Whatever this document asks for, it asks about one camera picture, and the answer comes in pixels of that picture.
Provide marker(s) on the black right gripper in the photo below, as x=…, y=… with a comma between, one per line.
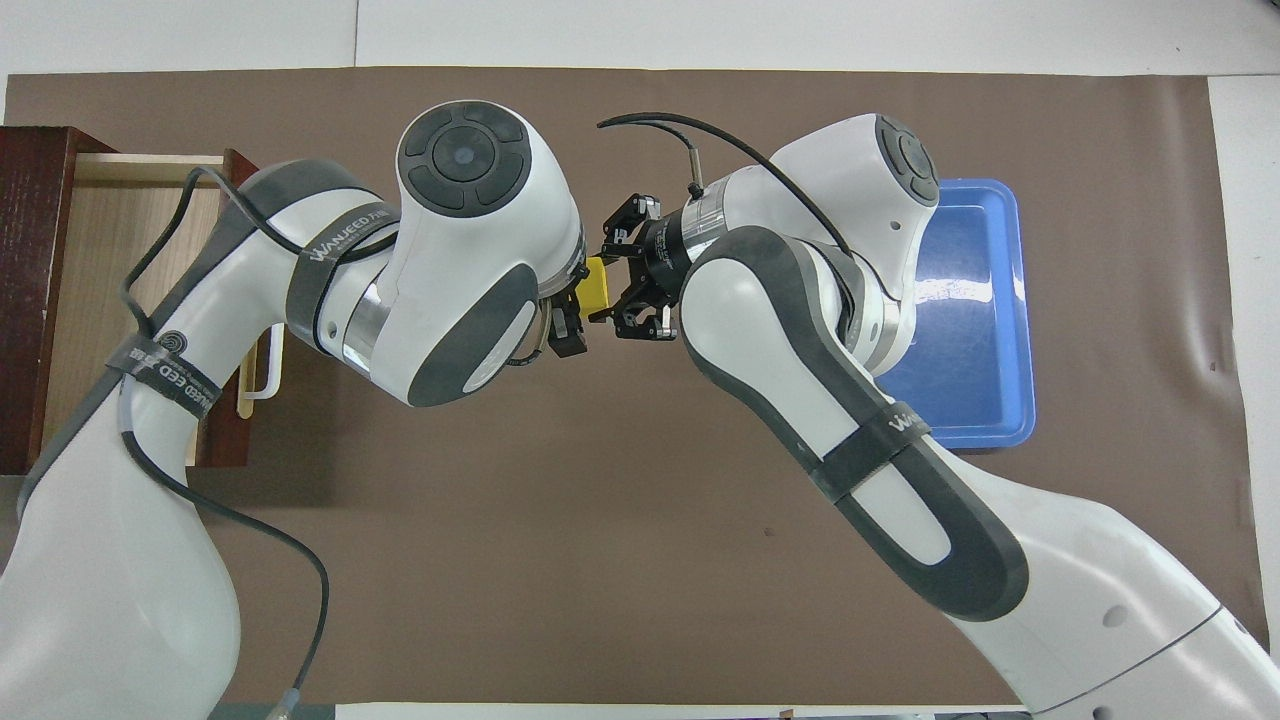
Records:
x=660, y=255

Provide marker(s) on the yellow cube block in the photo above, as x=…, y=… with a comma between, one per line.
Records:
x=598, y=285

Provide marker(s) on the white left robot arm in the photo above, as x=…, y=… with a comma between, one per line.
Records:
x=470, y=250

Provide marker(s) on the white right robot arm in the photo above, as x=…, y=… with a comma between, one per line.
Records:
x=800, y=350

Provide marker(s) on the brown paper table mat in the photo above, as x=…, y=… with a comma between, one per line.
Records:
x=600, y=500

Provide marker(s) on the blue plastic tray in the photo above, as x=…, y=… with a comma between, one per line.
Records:
x=970, y=300

